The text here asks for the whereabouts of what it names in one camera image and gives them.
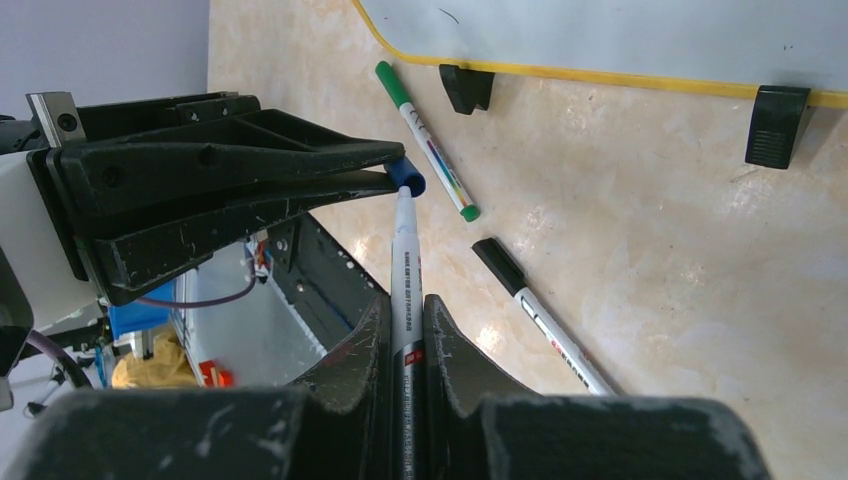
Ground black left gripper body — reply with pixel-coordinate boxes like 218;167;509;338
25;92;260;279

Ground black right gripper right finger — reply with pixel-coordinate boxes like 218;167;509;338
424;294;771;479

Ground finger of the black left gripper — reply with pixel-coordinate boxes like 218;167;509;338
92;170;397;306
46;109;405;217

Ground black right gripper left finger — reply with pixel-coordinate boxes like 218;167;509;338
5;294;393;479

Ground blue marker cap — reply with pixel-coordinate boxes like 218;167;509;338
383;156;427;198

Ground blue capped marker pen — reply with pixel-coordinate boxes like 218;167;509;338
390;186;427;479

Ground yellow framed whiteboard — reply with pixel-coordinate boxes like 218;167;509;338
356;1;847;109

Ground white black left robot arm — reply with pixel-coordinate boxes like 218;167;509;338
1;91;406;377

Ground black whiteboard foot clip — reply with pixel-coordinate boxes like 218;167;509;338
438;64;495;115

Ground black capped marker pen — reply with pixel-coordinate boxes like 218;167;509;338
472;237;618;396

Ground green capped marker pen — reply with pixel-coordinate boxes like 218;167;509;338
375;61;481;223

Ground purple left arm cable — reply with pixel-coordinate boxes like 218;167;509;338
26;254;260;392

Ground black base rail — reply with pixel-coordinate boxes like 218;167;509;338
268;214;384;351

